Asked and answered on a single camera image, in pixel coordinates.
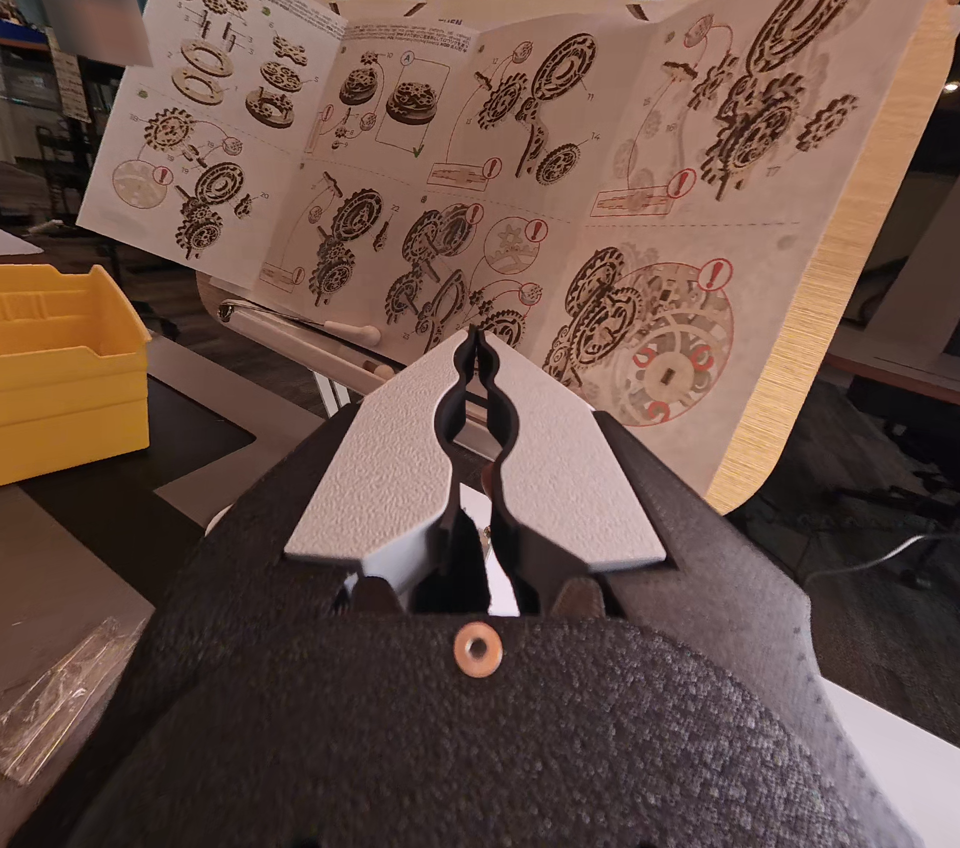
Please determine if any grey desk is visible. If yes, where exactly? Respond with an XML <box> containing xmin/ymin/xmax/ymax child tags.
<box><xmin>0</xmin><ymin>229</ymin><xmax>354</xmax><ymax>848</ymax></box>

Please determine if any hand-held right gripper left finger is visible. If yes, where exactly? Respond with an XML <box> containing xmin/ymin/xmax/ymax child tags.
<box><xmin>283</xmin><ymin>327</ymin><xmax>487</xmax><ymax>615</ymax></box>

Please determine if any clear plastic bag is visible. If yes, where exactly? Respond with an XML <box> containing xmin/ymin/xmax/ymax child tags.
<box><xmin>0</xmin><ymin>616</ymin><xmax>147</xmax><ymax>785</ymax></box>

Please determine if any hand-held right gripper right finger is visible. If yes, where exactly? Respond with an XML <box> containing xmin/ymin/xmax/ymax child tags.
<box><xmin>476</xmin><ymin>329</ymin><xmax>670</xmax><ymax>615</ymax></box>

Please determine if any light wooden stand board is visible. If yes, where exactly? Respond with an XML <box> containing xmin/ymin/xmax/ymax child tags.
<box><xmin>196</xmin><ymin>0</ymin><xmax>960</xmax><ymax>515</ymax></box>

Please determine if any white stand frame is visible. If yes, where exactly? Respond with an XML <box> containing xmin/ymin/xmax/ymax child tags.
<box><xmin>217</xmin><ymin>297</ymin><xmax>421</xmax><ymax>414</ymax></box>

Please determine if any yellow plastic bin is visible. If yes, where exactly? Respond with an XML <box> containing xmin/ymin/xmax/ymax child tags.
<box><xmin>0</xmin><ymin>263</ymin><xmax>151</xmax><ymax>487</ymax></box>

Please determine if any white cable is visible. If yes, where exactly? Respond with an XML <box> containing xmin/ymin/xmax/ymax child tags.
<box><xmin>802</xmin><ymin>532</ymin><xmax>940</xmax><ymax>581</ymax></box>

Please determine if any folded assembly instruction booklet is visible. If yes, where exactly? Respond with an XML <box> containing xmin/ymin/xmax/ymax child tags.
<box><xmin>75</xmin><ymin>0</ymin><xmax>922</xmax><ymax>431</ymax></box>

